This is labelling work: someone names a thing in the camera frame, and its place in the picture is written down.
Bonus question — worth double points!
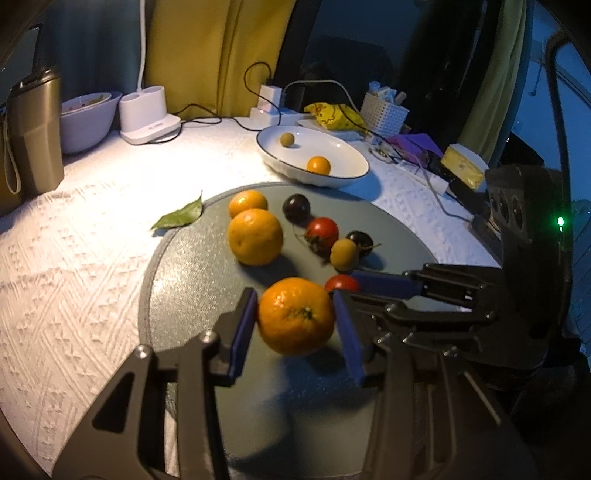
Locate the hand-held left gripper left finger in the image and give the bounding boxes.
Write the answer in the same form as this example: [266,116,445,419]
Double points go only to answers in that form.
[52,287,259,480]

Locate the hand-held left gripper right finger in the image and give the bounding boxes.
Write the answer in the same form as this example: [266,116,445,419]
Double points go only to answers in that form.
[331,290,539,480]

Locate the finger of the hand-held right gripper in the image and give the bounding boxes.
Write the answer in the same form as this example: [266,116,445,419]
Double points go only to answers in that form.
[349,263,502,305]
[353,295,502,350]

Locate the red cherry tomato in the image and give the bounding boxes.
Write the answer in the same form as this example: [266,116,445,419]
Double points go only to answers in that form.
[324,274,361,294]
[295,217,341,254]

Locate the dark purple cherry tomato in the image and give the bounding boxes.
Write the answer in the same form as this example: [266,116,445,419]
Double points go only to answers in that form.
[345,230,382,259]
[282,194,311,222]

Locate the large mandarin orange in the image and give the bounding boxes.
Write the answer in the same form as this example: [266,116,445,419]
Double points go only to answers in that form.
[257,277,336,356]

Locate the medium mandarin orange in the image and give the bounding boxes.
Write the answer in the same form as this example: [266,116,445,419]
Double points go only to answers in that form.
[228,209,284,267]

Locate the white oval bowl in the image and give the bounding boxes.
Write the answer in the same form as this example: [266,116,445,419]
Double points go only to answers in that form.
[256,126,370,188]

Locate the round grey mat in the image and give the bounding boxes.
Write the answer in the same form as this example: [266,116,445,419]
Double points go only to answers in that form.
[139,182,504,480]

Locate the black elongated device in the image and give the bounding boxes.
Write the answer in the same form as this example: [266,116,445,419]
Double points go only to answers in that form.
[422,150,491,217]

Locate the green leaf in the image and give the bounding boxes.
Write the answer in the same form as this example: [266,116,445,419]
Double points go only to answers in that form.
[150,190,204,232]

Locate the yellow white box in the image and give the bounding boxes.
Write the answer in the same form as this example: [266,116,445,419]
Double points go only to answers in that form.
[440,144,489,191]

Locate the purple cloth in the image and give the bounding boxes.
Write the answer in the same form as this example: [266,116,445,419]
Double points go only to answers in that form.
[385,133,444,162]

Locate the white textured tablecloth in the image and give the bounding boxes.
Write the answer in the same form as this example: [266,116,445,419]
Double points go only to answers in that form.
[0,115,504,476]

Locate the white woven basket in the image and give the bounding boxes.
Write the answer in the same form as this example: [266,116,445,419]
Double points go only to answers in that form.
[359,90,411,138]

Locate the yellow snack bag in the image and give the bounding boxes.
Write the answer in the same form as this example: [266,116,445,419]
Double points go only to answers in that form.
[303,102,365,132]

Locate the white crumpled packets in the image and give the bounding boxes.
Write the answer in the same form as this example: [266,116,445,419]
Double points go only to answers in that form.
[368,81,408,104]

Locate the white power strip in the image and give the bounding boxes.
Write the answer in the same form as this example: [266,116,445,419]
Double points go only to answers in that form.
[250,105,319,132]

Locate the black charger plug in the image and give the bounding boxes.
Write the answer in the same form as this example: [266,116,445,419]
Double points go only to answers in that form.
[284,85,306,112]

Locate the light green cloth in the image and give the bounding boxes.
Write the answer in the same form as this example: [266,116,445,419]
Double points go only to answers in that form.
[459,0,528,160]

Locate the white charger plug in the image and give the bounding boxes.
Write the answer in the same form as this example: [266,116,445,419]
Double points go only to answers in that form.
[257,84,283,112]

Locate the black chair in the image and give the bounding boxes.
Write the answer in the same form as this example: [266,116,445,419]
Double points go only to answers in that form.
[272,0,419,116]

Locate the lavender bowl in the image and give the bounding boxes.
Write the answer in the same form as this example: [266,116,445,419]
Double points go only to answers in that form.
[60,91,123,155]

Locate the yellow fabric backrest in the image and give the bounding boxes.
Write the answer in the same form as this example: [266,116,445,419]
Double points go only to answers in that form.
[147,0,296,121]

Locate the brown thermos mug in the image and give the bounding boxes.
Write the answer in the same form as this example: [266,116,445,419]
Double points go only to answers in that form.
[4,66,65,200]

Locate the teal curtain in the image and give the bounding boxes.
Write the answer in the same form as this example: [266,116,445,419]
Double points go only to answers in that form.
[28,0,151,100]

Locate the white adapter with cable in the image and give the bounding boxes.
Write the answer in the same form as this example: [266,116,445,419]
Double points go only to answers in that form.
[369,143,476,224]

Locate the thick black gripper cable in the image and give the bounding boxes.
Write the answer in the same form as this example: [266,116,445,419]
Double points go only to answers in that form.
[544,25,573,287]

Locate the white cable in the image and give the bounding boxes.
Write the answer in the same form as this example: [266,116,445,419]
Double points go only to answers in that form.
[283,79,370,139]

